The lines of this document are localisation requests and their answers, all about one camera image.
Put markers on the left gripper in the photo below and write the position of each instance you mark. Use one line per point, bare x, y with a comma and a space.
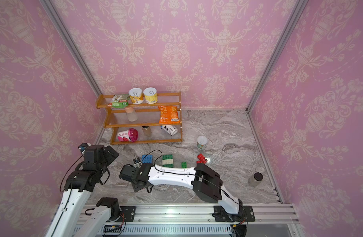
109, 155

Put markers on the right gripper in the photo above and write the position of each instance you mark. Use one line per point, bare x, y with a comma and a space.
136, 187

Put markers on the light blue brick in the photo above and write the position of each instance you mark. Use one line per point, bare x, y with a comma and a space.
147, 161
147, 157

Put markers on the white brick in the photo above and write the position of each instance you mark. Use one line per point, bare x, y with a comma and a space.
167, 162

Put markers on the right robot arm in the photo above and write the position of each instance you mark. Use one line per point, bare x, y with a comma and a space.
202, 180

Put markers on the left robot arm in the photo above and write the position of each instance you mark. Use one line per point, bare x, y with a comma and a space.
77, 190

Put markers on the pink lying cup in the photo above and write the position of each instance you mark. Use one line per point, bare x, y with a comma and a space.
130, 135

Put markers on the small brown jar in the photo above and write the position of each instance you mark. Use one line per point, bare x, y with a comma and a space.
147, 131

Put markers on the wooden three-tier shelf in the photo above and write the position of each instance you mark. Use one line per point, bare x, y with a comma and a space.
148, 115

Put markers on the clear plastic bottle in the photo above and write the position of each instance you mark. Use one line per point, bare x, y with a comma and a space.
131, 114

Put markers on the white black lying can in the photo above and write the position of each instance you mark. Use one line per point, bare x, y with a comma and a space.
170, 129

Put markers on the green white snack packet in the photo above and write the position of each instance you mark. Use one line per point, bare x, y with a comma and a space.
119, 101

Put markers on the orange chip bag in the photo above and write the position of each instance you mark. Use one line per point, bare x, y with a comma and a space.
168, 115

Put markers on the left yellow noodle cup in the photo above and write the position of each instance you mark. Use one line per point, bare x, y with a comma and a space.
136, 96

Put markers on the yellow noodle cup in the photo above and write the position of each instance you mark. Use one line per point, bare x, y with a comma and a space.
136, 96
150, 95

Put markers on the white lid green can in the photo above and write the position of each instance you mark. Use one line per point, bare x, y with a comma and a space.
202, 141

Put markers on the right yellow noodle cup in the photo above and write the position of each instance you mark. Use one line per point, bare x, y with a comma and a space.
150, 95

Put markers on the black lid glass jar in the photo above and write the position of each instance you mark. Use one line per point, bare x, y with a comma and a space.
255, 179

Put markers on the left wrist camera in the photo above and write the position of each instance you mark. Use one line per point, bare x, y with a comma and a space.
82, 147

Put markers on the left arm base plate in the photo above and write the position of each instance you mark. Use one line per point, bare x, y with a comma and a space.
129, 213

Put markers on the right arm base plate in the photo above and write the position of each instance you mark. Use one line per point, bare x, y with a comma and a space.
246, 214

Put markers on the aluminium front rail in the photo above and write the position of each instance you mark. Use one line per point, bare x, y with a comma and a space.
196, 219

